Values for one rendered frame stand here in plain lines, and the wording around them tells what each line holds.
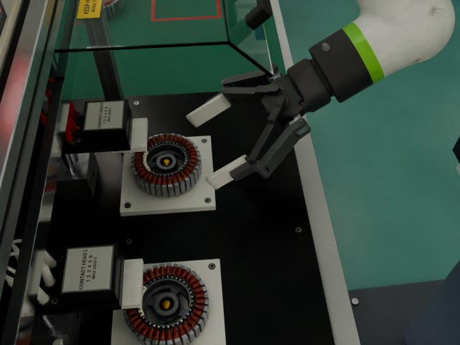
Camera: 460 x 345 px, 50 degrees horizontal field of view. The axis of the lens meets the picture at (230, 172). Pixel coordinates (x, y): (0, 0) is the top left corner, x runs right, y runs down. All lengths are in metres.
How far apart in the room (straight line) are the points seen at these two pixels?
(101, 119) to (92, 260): 0.22
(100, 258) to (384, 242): 1.26
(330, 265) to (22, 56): 0.51
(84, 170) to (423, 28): 0.53
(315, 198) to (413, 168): 1.13
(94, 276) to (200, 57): 0.62
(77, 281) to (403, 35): 0.51
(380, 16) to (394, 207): 1.17
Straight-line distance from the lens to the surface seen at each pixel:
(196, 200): 0.79
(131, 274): 0.63
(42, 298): 0.60
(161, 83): 1.03
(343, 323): 0.75
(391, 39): 0.71
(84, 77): 1.08
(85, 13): 0.67
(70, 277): 0.60
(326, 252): 0.79
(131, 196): 0.81
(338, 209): 1.76
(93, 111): 0.75
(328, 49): 0.72
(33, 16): 0.60
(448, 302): 1.29
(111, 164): 0.87
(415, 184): 1.90
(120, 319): 0.71
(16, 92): 0.50
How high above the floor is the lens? 1.43
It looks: 52 degrees down
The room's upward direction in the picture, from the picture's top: straight up
